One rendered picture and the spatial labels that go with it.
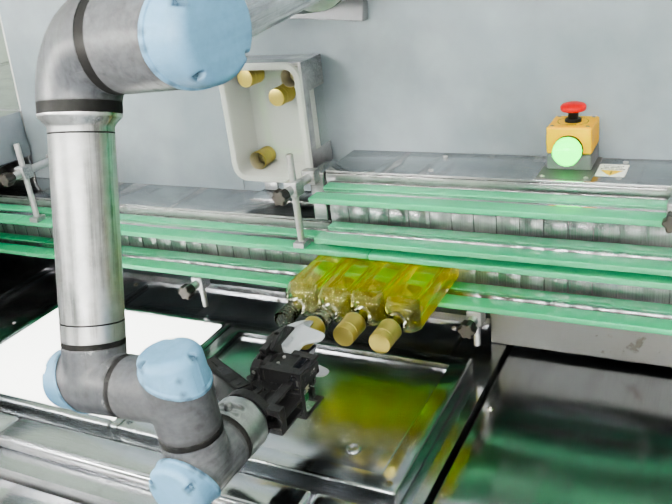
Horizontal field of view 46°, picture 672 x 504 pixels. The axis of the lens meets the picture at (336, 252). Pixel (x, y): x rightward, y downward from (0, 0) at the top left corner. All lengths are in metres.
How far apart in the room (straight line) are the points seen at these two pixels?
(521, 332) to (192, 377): 0.69
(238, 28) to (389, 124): 0.64
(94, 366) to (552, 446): 0.65
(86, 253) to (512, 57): 0.77
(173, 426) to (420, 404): 0.46
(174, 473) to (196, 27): 0.47
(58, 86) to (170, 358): 0.32
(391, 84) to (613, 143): 0.39
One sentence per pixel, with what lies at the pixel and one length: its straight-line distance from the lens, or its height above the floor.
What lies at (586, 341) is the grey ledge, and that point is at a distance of 1.37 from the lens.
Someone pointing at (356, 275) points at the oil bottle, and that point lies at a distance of 1.28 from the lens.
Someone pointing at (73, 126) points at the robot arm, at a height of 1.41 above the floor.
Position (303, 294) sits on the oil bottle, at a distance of 1.25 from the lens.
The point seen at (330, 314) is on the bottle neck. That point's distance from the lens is 1.21.
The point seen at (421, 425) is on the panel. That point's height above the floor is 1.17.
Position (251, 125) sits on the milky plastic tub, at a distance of 1.56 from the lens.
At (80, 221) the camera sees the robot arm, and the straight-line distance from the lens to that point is 0.93.
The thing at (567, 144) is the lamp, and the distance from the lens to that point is 1.26.
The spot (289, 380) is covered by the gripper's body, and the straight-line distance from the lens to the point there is 1.06.
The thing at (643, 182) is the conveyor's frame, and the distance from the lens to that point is 1.25.
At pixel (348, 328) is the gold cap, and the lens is 1.15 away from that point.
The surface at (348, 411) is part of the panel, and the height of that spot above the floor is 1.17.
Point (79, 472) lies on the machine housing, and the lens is 1.28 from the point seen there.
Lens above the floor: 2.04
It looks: 53 degrees down
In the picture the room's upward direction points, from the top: 133 degrees counter-clockwise
